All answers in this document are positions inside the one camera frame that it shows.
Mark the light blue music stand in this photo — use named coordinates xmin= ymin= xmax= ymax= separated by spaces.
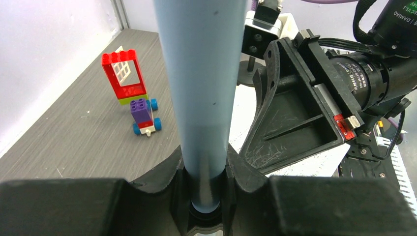
xmin=154 ymin=0 xmax=246 ymax=213

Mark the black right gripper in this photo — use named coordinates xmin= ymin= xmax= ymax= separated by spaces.
xmin=239 ymin=30 xmax=417 ymax=174

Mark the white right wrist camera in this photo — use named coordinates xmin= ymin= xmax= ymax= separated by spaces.
xmin=241 ymin=0 xmax=299 ymax=59

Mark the colourful toy brick car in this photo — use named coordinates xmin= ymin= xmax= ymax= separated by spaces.
xmin=101 ymin=46 xmax=162 ymax=137

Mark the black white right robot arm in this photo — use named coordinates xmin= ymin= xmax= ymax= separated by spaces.
xmin=239 ymin=0 xmax=417 ymax=174

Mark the black right microphone stand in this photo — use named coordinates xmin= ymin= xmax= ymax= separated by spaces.
xmin=237 ymin=56 xmax=263 ymax=87

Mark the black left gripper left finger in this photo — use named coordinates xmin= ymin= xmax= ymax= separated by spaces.
xmin=0 ymin=148 xmax=182 ymax=236

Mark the white sheet music page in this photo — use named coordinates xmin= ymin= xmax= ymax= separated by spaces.
xmin=228 ymin=85 xmax=351 ymax=178

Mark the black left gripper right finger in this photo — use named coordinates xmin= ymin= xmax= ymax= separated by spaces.
xmin=223 ymin=147 xmax=417 ymax=236

